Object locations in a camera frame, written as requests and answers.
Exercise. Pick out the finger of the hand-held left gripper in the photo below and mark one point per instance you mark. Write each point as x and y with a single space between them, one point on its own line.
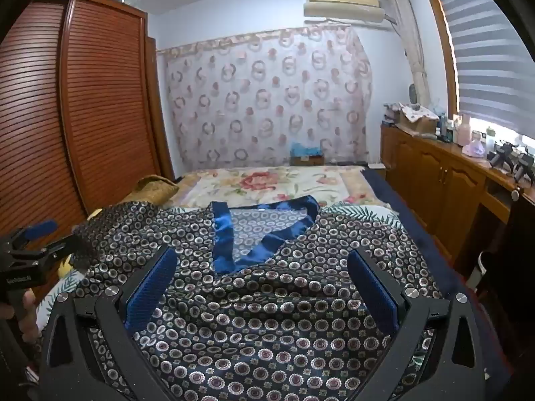
39 227
62 247

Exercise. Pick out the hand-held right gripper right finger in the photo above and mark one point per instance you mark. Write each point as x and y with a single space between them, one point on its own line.
374 284

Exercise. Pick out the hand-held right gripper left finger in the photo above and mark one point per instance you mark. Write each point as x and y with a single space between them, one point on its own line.
152 284

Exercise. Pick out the dark circle-print pajama top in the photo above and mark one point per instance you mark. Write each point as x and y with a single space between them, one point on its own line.
250 321

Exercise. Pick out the person's left hand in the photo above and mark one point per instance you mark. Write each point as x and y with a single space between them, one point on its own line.
29 315

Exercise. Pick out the yellow plush toy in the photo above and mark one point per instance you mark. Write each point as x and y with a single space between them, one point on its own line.
67 268

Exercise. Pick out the palm leaf print sheet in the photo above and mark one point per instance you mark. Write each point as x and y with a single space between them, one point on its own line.
363 211

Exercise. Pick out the gold patterned cushion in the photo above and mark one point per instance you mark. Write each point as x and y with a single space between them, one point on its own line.
150 190

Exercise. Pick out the white trash bin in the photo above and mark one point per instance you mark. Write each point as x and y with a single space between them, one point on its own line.
476 269

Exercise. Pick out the wooden sideboard cabinet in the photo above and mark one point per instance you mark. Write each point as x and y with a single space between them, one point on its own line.
422 175

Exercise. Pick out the wooden louvered wardrobe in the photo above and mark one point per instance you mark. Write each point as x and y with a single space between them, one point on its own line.
104 112

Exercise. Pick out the floral blanket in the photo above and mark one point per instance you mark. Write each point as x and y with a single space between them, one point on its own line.
267 183

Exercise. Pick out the blue cloth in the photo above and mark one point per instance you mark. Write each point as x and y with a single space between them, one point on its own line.
305 149

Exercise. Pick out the open cardboard box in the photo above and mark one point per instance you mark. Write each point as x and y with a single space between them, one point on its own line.
418 123

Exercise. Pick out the teal bottles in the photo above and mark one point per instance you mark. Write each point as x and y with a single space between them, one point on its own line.
444 127

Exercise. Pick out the pile of folded cloths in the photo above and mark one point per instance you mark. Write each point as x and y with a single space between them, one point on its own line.
391 112

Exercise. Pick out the pink bottle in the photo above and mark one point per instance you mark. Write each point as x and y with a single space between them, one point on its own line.
465 131

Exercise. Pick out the glass jar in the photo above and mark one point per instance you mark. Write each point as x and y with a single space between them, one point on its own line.
477 137

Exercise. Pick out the spare black hand-held grippers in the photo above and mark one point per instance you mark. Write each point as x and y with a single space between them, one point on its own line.
505 156

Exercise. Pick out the white bottle green cap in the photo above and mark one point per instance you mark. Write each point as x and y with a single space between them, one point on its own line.
491 140

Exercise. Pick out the grey oval object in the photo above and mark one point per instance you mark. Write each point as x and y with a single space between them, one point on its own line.
412 94

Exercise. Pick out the floral sheer curtain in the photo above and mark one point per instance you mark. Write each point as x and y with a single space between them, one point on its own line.
259 104

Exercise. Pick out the tied beige curtain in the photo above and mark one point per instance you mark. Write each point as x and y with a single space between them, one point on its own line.
413 50

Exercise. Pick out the striped window blind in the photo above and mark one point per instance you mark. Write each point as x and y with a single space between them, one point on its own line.
489 50

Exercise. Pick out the beige wall air conditioner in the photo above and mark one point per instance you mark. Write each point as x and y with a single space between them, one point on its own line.
342 4

